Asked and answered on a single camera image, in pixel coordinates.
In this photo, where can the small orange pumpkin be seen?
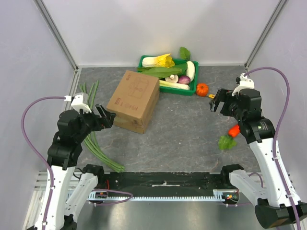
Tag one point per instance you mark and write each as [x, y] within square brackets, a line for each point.
[202, 89]

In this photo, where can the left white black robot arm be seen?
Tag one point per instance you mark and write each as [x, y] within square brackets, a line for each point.
[60, 211]

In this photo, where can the brown cardboard express box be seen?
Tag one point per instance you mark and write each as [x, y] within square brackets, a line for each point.
[134, 101]

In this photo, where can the purple onion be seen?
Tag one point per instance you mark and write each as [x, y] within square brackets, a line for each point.
[184, 80]

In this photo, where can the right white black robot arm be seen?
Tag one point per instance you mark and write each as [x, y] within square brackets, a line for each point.
[277, 203]

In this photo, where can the white green leek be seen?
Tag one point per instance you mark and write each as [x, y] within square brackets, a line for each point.
[164, 83]

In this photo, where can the napa cabbage with yellow leaves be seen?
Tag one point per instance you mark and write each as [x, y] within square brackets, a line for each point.
[164, 60]

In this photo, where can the white mushroom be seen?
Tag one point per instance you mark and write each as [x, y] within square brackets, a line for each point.
[172, 78]

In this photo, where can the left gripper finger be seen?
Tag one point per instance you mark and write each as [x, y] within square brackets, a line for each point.
[103, 112]
[109, 123]

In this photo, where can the green long beans bundle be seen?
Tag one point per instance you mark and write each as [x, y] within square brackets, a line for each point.
[91, 141]

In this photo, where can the loose green lettuce leaf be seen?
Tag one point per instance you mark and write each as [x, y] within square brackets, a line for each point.
[226, 142]

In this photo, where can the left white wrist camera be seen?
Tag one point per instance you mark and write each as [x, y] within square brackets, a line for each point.
[79, 102]

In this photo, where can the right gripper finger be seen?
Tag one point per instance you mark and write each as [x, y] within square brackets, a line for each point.
[214, 105]
[221, 95]

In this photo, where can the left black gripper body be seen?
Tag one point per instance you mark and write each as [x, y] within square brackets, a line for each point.
[91, 122]

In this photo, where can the green leaf behind tray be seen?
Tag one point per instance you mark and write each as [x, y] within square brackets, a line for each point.
[185, 53]

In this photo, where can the grey slotted cable duct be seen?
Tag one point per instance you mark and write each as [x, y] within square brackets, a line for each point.
[214, 196]

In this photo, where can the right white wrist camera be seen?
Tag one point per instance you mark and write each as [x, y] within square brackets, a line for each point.
[243, 83]

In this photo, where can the white radish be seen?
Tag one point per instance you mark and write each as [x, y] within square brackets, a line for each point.
[190, 72]

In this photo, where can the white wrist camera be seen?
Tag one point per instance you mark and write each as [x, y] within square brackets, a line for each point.
[243, 83]
[79, 102]

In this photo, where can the large green leaf vegetable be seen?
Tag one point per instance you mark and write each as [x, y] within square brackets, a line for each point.
[162, 72]

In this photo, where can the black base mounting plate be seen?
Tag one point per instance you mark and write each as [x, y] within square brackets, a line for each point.
[165, 183]

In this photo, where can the orange carrot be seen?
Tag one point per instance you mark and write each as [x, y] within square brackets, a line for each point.
[234, 131]

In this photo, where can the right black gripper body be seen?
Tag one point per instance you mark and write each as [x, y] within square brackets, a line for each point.
[222, 102]

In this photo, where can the green plastic vegetable tray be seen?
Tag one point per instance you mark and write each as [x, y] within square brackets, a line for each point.
[192, 85]

